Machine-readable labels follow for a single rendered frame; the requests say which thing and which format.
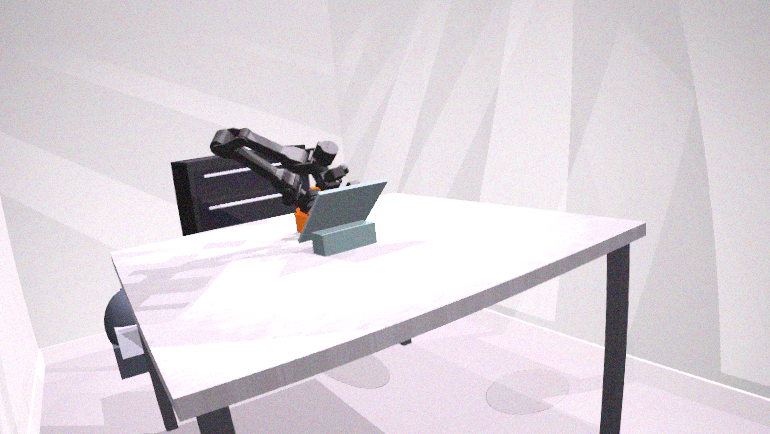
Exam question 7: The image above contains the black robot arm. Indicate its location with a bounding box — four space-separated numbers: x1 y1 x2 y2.
210 127 349 214

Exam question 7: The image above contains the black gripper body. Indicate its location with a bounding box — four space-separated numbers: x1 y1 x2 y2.
303 170 361 208

